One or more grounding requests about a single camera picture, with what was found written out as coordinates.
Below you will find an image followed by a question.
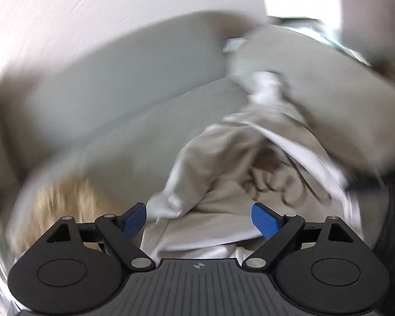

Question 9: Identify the white garment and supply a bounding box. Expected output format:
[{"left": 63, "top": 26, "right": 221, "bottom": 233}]
[{"left": 250, "top": 72, "right": 293, "bottom": 106}]

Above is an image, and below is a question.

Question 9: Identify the beige printed sweatshirt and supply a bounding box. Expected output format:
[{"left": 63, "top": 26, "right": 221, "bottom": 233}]
[{"left": 146, "top": 103, "right": 353, "bottom": 260}]

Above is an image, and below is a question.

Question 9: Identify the beige cushion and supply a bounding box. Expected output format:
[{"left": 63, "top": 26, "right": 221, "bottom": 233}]
[{"left": 230, "top": 24, "right": 395, "bottom": 176}]

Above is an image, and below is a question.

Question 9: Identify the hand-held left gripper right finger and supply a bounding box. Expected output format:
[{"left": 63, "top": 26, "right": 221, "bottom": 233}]
[{"left": 242, "top": 202, "right": 352, "bottom": 272}]

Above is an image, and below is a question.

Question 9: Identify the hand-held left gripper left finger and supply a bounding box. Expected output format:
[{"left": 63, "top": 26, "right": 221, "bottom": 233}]
[{"left": 45, "top": 203, "right": 156, "bottom": 272}]

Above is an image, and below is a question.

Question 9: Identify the grey sofa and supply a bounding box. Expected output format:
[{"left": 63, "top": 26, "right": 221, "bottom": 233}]
[{"left": 0, "top": 11, "right": 267, "bottom": 247}]

